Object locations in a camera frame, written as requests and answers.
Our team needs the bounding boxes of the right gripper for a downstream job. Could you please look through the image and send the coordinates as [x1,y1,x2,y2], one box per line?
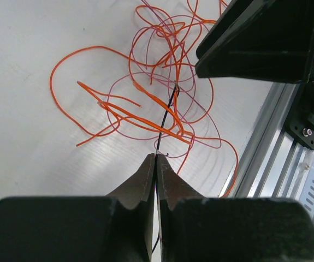
[195,1,314,87]

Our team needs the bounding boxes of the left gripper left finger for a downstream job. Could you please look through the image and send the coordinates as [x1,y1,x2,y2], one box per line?
[0,154,155,261]

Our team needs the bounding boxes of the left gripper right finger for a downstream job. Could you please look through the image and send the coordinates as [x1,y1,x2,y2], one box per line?
[156,155,314,261]

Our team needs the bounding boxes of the orange pink black wires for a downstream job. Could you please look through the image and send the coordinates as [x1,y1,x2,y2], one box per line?
[49,0,239,199]

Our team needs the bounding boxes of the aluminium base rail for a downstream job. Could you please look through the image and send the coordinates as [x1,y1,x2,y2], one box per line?
[221,83,314,200]

